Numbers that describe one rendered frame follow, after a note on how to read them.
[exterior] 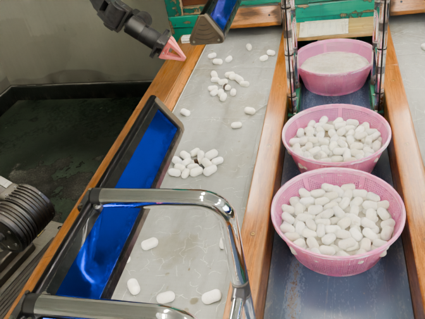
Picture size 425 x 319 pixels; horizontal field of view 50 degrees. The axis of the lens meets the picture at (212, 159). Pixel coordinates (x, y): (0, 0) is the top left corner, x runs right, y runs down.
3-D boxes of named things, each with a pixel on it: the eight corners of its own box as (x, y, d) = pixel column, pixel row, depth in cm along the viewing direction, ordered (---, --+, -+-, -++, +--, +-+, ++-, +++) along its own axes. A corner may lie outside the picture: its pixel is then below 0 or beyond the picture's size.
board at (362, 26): (286, 42, 164) (286, 38, 164) (289, 26, 176) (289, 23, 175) (384, 35, 156) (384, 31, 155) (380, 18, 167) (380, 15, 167)
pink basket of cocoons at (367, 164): (302, 204, 110) (300, 174, 104) (272, 144, 131) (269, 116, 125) (408, 179, 111) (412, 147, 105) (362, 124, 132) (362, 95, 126)
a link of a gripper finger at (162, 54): (193, 44, 146) (168, 28, 144) (188, 54, 140) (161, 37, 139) (184, 61, 150) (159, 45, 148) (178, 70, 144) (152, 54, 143)
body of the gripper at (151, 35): (171, 30, 145) (151, 18, 143) (162, 43, 137) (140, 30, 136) (163, 46, 149) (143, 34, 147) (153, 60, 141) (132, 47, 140)
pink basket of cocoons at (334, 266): (268, 285, 93) (264, 254, 87) (279, 197, 113) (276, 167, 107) (409, 295, 86) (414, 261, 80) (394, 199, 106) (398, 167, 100)
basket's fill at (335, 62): (298, 97, 148) (298, 81, 145) (301, 66, 166) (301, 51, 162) (371, 94, 143) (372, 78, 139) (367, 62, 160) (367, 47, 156)
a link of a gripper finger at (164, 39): (191, 47, 144) (166, 31, 142) (186, 57, 138) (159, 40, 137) (182, 64, 148) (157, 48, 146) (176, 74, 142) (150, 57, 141)
